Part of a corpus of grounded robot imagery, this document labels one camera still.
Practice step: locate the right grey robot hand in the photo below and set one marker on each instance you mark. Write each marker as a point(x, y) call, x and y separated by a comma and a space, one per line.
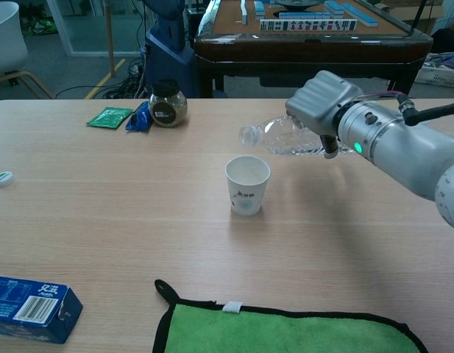
point(322, 103)

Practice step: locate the transparent plastic bottle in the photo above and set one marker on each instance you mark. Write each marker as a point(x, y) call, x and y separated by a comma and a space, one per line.
point(285, 138)

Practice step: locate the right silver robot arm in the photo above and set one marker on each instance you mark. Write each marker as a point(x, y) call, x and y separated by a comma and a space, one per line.
point(407, 150)

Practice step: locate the white paper cup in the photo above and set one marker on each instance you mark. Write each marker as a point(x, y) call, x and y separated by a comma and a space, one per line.
point(247, 195)

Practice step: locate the white green bottle cap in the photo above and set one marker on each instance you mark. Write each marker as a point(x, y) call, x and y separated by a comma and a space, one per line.
point(4, 179)

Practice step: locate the dark wood mahjong table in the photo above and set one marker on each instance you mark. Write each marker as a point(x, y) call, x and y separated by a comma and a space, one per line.
point(307, 49)

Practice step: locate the face-up mahjong tile row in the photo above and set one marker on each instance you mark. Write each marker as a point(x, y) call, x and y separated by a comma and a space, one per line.
point(307, 25)

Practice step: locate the white plastic laundry basket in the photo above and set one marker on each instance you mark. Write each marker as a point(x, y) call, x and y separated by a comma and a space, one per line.
point(440, 77)

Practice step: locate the glass jar with black lid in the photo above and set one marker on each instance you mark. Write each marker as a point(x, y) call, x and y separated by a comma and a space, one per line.
point(167, 108)

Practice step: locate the blue machine base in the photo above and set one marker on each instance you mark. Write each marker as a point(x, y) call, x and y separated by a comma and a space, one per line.
point(167, 59)

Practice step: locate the blue snack wrapper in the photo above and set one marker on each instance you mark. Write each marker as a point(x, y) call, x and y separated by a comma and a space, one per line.
point(139, 119)

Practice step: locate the green sachet packet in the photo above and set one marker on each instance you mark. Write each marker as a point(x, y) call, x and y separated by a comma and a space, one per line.
point(108, 117)

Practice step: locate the wooden pole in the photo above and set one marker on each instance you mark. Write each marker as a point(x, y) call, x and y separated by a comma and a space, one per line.
point(109, 36)

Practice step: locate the green microfiber cloth black trim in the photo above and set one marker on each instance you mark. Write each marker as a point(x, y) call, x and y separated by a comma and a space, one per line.
point(285, 331)

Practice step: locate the white chair with wooden legs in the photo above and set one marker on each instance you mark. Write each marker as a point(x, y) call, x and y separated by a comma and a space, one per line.
point(6, 44)

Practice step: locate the blue cardboard box with barcode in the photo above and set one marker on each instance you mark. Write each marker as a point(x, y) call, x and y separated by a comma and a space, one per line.
point(31, 312)

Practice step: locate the blue mahjong tile wall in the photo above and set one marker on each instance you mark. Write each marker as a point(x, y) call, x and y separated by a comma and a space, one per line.
point(353, 13)
point(304, 15)
point(259, 9)

